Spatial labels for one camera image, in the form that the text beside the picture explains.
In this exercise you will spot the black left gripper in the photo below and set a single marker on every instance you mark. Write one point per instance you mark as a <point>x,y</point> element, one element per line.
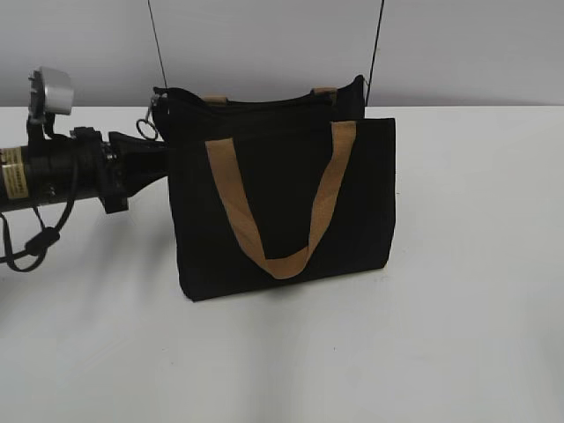
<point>113,171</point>

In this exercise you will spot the black canvas tote bag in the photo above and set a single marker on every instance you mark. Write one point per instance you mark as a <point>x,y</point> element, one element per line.
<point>209,260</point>

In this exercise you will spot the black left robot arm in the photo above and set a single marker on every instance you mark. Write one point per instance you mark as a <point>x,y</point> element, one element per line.
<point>38,173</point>

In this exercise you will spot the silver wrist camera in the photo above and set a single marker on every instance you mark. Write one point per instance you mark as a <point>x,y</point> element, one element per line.
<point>51,93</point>

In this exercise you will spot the tan front bag handle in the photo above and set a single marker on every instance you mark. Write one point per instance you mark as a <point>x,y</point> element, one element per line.
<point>280,190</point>

